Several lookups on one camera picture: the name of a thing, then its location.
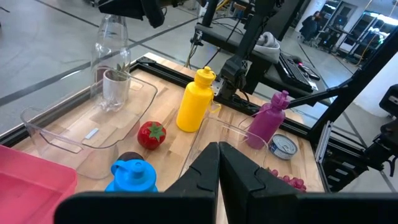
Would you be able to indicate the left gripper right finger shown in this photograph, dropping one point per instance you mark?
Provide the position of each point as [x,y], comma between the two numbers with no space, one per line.
[280,208]

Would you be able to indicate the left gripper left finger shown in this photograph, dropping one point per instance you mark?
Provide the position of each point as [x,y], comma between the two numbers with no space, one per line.
[140,208]

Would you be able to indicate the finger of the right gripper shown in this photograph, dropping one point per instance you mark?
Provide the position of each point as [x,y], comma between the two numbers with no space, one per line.
[121,7]
[154,14]

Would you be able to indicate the blue squeeze bottle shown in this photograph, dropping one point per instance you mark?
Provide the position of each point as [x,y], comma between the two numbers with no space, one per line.
[132,177]

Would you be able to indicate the clear bottle white cap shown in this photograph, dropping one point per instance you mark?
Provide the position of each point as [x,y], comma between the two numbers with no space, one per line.
[110,40]

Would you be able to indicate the silver tin can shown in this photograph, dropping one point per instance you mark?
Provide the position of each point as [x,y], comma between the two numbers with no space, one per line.
[283,147]

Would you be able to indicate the purple squeeze bottle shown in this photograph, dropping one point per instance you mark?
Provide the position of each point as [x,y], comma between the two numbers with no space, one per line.
[265,124]

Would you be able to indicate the clear plastic bin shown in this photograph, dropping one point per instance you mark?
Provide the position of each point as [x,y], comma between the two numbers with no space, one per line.
[62,137]
[202,137]

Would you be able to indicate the yellow squeeze bottle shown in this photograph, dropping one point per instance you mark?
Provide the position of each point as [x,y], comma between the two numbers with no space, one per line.
[194,105]

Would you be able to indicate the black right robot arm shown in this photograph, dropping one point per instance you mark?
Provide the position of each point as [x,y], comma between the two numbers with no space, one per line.
[236,74]

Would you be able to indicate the red toy grape bunch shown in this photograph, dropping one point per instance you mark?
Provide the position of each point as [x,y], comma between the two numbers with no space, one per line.
[293,182]

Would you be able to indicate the black stand beam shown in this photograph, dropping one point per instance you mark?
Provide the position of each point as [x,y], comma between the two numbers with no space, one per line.
[210,12]
[357,84]

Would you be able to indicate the dark grey side cart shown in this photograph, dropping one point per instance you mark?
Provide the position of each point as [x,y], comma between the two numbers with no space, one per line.
[217,37]

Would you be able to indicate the red toy strawberry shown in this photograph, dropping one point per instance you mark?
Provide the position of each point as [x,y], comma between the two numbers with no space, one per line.
[150,137]

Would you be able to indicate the small plant white pot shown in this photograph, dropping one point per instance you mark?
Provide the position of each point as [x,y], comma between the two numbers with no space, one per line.
[115,90]

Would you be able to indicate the pink plastic bin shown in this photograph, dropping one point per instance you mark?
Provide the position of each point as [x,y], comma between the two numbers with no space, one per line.
[28,189]

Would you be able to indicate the grey white hoodie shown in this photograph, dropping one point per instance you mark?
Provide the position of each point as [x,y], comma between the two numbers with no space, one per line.
[267,46]

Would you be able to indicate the backlit keyboard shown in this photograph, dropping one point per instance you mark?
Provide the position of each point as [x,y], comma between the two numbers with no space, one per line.
[292,71]

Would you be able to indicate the black handheld remote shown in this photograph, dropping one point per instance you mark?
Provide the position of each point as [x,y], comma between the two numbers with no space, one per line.
[309,72]

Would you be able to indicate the black equipment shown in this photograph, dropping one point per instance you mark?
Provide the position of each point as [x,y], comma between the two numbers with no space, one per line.
[388,102]

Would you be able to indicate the person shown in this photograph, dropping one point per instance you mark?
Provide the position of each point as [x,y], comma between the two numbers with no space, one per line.
[311,26]

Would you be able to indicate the background workstation desk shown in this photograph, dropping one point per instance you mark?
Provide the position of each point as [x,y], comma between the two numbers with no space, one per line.
[373,31]

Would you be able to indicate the black aluminium table frame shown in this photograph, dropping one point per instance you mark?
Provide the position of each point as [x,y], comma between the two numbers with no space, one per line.
[174,76]

